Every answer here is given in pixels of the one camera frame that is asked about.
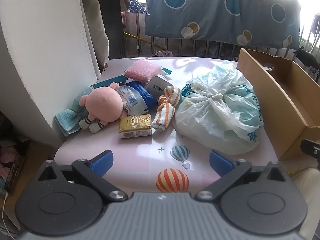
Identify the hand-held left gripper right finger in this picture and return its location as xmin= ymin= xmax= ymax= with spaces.
xmin=194 ymin=150 xmax=285 ymax=202

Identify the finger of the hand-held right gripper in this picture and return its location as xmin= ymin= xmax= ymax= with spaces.
xmin=300 ymin=138 xmax=320 ymax=158

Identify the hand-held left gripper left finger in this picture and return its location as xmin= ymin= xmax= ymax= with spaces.
xmin=37 ymin=149 xmax=129 ymax=203

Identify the gold tissue packet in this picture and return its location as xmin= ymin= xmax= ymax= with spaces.
xmin=118 ymin=114 xmax=152 ymax=139

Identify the teal checkered cloth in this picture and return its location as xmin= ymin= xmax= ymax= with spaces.
xmin=55 ymin=86 xmax=94 ymax=137

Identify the cardboard box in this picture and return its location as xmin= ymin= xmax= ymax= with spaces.
xmin=236 ymin=48 xmax=320 ymax=161

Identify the pink plush toy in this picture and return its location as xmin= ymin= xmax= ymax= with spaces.
xmin=79 ymin=82 xmax=128 ymax=133

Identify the orange striped towel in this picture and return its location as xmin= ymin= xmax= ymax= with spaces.
xmin=152 ymin=85 xmax=181 ymax=132

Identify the blue white soft packet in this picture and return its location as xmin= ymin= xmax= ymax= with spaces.
xmin=117 ymin=81 xmax=158 ymax=118

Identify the white milk pouch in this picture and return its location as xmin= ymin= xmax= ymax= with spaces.
xmin=146 ymin=74 xmax=173 ymax=96

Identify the pink sponge cloth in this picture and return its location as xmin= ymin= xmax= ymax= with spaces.
xmin=124 ymin=60 xmax=163 ymax=82

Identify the cream textured cloth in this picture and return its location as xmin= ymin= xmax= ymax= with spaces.
xmin=291 ymin=167 xmax=320 ymax=205

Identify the white plastic bag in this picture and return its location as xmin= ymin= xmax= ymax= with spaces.
xmin=175 ymin=60 xmax=264 ymax=155

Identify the dark box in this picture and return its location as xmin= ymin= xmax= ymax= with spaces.
xmin=0 ymin=110 xmax=31 ymax=193

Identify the black padded rest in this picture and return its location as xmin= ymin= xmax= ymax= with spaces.
xmin=294 ymin=46 xmax=320 ymax=68

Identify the yellow pole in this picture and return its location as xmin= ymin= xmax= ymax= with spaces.
xmin=123 ymin=32 xmax=167 ymax=50

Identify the cream curtain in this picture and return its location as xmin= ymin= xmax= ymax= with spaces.
xmin=85 ymin=0 xmax=130 ymax=68

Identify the blue circle-print bedsheet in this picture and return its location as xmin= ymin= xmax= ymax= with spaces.
xmin=145 ymin=0 xmax=302 ymax=47

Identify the blue star pennant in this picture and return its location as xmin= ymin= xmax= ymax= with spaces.
xmin=122 ymin=0 xmax=151 ymax=17

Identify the white cable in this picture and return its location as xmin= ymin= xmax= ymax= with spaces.
xmin=1 ymin=192 xmax=20 ymax=238

